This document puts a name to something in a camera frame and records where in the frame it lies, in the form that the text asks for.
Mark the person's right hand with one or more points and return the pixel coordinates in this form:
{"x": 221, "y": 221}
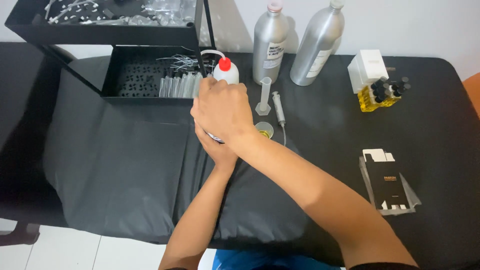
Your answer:
{"x": 221, "y": 108}

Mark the person's left hand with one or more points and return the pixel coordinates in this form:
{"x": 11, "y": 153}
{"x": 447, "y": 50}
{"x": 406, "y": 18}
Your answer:
{"x": 219, "y": 155}

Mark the person's right fingers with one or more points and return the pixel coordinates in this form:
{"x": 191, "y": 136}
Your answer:
{"x": 219, "y": 83}

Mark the person's left fingers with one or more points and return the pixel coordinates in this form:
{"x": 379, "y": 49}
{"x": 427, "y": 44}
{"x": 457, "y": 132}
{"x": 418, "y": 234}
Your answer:
{"x": 201, "y": 134}

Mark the small bottle with white label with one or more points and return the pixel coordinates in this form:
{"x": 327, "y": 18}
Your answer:
{"x": 216, "y": 138}

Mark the white squeeze bottle red cap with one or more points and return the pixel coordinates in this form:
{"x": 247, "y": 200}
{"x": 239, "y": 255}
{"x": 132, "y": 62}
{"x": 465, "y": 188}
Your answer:
{"x": 226, "y": 69}

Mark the row of clear glass vials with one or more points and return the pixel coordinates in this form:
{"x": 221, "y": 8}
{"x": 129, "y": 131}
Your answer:
{"x": 180, "y": 87}

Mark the bundle of thin spray tubes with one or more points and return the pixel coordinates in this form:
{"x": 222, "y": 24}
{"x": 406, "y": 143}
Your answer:
{"x": 182, "y": 62}

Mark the clear plastic measuring cylinder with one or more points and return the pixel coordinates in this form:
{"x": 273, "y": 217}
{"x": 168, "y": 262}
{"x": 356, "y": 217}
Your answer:
{"x": 264, "y": 96}

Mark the small cup of yellow liquid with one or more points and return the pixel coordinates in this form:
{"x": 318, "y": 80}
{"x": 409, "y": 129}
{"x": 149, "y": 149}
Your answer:
{"x": 264, "y": 130}

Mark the aluminium bottle with handwritten label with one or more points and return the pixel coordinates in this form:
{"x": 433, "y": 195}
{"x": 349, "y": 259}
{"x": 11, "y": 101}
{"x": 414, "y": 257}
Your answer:
{"x": 269, "y": 43}

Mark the clear syringe with tube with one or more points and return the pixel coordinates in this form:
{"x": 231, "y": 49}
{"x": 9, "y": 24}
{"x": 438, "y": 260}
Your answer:
{"x": 278, "y": 109}

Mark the aluminium bottle with printed label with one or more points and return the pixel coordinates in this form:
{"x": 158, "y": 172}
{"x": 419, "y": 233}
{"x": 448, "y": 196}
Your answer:
{"x": 318, "y": 45}

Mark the black two-tier metal rack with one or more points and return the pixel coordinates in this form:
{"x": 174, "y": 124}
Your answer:
{"x": 112, "y": 32}

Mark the black table cloth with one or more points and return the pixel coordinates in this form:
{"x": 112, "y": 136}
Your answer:
{"x": 337, "y": 123}

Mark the heap of white sprayer parts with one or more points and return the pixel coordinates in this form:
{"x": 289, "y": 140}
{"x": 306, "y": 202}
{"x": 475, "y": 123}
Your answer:
{"x": 112, "y": 13}

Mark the person's blue trousers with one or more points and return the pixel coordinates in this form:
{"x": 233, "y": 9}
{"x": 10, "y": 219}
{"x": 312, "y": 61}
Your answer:
{"x": 262, "y": 261}

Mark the white cardboard box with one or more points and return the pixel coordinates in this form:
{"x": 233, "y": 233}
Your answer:
{"x": 367, "y": 69}

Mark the group of yellow perfume bottles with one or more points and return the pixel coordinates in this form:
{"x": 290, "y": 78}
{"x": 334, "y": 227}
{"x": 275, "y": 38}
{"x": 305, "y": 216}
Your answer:
{"x": 380, "y": 95}

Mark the black chair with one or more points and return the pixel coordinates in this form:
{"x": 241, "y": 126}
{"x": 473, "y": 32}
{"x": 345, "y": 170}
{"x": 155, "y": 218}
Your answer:
{"x": 18, "y": 131}

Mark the flat black perfume carton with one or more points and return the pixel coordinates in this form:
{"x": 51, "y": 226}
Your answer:
{"x": 386, "y": 182}

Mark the clear plastic sleeve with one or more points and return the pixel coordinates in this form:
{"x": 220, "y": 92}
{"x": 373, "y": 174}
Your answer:
{"x": 412, "y": 197}

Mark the orange chair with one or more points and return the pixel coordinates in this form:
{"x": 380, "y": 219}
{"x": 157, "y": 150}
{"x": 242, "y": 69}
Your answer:
{"x": 473, "y": 92}

